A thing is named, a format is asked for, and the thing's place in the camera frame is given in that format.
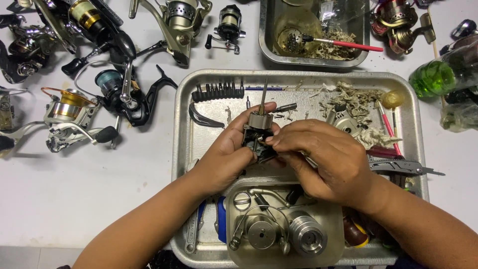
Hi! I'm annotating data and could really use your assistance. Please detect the person's left hand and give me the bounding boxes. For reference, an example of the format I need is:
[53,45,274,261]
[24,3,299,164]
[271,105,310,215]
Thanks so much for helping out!
[192,102,279,196]

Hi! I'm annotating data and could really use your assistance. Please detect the person's right hand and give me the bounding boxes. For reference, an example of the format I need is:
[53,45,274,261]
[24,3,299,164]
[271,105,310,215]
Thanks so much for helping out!
[264,120,378,210]

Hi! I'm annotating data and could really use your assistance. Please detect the thin metal tool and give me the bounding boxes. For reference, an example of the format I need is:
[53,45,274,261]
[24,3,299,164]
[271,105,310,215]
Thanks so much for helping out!
[300,150,320,169]

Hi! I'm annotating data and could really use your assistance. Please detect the black and silver reel body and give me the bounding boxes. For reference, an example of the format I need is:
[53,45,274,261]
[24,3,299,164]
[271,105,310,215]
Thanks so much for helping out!
[241,78,281,164]

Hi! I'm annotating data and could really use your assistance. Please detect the large metal tray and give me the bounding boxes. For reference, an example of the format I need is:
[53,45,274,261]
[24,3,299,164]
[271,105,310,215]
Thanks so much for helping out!
[171,69,430,269]

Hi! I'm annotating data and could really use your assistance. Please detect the black curved reel cover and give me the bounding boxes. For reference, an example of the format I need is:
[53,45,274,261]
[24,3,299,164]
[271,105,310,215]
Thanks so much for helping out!
[188,102,226,129]

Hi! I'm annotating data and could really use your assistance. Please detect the silver reel side plate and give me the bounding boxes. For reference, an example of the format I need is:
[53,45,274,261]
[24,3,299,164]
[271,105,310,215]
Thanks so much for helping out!
[326,104,363,139]

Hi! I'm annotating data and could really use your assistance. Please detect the black reel knob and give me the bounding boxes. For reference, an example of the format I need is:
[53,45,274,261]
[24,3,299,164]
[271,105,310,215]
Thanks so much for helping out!
[285,184,304,205]

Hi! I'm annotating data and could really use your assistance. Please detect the round silver slotted cap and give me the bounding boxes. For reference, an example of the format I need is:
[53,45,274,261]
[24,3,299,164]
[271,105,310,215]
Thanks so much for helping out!
[233,192,252,211]

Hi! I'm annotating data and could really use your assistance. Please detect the small metal dish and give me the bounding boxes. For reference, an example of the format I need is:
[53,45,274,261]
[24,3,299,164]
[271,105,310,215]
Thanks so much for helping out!
[225,181,345,269]

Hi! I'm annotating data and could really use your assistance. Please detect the black screwdriver bit holder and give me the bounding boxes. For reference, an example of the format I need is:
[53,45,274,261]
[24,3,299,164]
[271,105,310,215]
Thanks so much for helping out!
[191,81,245,104]

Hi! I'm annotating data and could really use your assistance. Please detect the silver folding multi-tool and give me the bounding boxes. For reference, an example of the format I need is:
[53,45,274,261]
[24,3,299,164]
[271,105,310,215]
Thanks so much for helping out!
[367,155,446,177]

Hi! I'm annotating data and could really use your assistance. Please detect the pile of dirty paper scraps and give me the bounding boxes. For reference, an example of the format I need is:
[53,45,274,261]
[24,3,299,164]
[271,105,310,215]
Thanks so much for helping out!
[318,81,403,149]

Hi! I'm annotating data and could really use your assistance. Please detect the silver bit extension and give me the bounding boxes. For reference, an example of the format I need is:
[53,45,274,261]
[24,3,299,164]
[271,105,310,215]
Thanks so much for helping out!
[272,103,298,114]

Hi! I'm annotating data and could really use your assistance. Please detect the silver reel spool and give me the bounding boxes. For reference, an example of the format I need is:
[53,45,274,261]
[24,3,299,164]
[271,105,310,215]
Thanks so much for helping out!
[288,210,329,257]

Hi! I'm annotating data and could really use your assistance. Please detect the yellow greasy ball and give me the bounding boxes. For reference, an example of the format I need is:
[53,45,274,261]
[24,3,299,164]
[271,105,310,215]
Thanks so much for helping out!
[380,89,405,110]

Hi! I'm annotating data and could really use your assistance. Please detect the black reel with blue line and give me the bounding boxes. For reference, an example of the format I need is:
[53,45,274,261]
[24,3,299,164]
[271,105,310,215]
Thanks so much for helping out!
[73,59,179,128]

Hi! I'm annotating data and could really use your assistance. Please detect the heap of soiled scraps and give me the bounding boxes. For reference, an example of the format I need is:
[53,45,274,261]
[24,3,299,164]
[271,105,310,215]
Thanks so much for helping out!
[305,27,358,61]

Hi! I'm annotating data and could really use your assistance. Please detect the red brush with black bristles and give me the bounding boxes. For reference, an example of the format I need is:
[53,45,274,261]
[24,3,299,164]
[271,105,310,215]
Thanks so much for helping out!
[301,33,384,53]

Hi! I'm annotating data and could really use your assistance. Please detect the deep metal tray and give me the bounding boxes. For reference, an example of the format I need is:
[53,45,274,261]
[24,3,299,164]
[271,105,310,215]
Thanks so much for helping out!
[258,0,371,69]

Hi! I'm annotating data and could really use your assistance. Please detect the small black baitcasting reel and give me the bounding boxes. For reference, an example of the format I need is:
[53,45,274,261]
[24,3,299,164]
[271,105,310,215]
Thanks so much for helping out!
[204,4,247,55]

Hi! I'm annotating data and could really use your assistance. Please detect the green plastic bottle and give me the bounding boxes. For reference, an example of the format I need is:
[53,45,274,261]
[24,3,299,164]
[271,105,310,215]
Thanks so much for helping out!
[409,35,478,99]

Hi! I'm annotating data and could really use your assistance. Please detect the champagne spinning reel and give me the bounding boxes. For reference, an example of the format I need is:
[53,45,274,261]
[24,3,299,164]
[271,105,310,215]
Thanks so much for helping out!
[128,0,213,68]

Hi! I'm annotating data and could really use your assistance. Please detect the clear plastic bag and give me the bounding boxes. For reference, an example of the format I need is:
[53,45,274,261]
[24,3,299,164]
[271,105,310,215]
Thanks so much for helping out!
[439,99,478,133]

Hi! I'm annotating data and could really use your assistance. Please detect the yellowish glass bowl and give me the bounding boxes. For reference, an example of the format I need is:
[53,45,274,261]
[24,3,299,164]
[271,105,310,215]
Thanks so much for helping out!
[273,7,324,58]

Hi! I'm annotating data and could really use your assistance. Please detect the crumpled clear plastic wrapper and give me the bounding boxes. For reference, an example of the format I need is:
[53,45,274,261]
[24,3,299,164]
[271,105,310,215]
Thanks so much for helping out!
[318,0,371,32]

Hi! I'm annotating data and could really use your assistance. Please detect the gold and red spinning reel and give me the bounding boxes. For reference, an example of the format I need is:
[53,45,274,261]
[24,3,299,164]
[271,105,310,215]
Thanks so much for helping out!
[371,0,437,56]

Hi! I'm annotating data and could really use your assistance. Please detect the silver reel with orange spool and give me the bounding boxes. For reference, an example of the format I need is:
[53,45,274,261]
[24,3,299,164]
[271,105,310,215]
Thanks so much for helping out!
[0,86,121,154]

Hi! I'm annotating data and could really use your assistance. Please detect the thin wooden stick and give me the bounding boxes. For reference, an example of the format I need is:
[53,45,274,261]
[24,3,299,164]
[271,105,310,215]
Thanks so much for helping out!
[427,5,447,110]

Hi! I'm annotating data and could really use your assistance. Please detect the black reel with gold spool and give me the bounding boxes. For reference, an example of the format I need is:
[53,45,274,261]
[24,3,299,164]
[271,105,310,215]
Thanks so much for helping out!
[33,0,137,77]

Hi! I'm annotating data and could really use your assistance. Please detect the black and chrome reel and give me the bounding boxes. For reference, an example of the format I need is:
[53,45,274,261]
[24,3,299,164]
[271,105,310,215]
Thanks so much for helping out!
[438,19,478,57]

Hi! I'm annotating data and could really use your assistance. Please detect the dark chrome spinning reel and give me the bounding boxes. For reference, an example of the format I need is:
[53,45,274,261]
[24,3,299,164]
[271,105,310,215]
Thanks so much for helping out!
[0,14,58,85]

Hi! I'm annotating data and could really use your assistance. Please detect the grey reel body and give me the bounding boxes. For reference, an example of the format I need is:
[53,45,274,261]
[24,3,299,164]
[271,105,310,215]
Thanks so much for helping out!
[0,87,16,132]

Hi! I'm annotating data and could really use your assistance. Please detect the dark red handled screwdriver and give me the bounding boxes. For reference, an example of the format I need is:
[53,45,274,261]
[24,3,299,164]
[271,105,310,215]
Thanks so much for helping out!
[366,145,405,160]

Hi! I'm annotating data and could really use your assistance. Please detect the silver reel handle arm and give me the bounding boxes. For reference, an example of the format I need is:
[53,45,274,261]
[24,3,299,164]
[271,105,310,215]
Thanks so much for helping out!
[248,188,292,208]

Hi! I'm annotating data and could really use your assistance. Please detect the red handled brush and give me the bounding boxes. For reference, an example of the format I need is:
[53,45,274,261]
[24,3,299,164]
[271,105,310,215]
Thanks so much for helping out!
[376,100,403,157]

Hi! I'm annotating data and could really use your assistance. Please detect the blue handled pliers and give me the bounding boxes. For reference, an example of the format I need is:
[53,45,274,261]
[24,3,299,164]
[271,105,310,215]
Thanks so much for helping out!
[214,195,228,244]

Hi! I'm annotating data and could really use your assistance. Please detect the brown and yellow screwdriver handle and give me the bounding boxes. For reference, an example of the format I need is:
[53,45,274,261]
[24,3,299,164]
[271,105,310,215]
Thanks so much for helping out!
[342,209,370,249]

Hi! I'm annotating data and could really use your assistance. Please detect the silver rotor with bail wire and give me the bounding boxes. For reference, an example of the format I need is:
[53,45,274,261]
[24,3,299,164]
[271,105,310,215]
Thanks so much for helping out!
[229,204,291,256]

